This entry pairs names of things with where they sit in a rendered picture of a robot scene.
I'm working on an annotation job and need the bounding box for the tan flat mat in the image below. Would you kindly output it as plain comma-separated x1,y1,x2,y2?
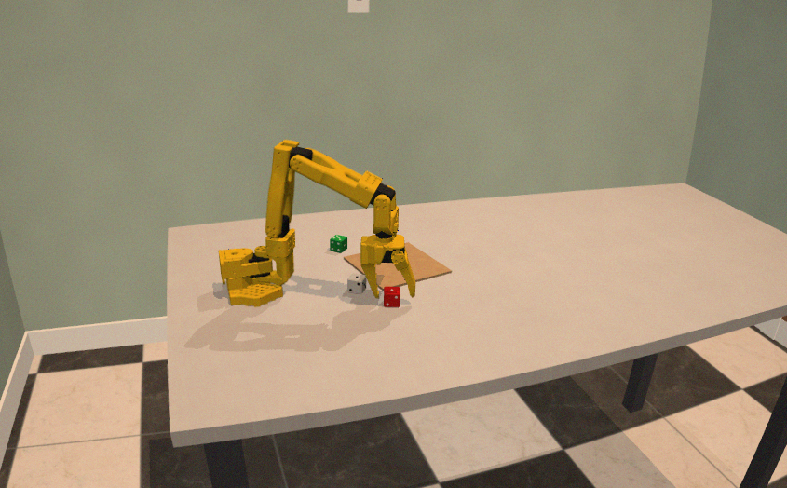
344,242,452,291

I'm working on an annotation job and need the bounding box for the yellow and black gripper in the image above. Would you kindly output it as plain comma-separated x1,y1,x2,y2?
360,235,415,298

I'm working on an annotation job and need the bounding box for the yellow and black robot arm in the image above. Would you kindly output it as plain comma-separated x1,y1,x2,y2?
222,140,399,307

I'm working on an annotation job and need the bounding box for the red die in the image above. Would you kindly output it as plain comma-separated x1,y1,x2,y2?
384,287,400,307

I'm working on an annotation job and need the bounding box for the green die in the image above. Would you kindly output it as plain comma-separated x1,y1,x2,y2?
330,235,347,253

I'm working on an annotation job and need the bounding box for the white die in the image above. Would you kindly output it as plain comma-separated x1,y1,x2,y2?
347,273,366,294

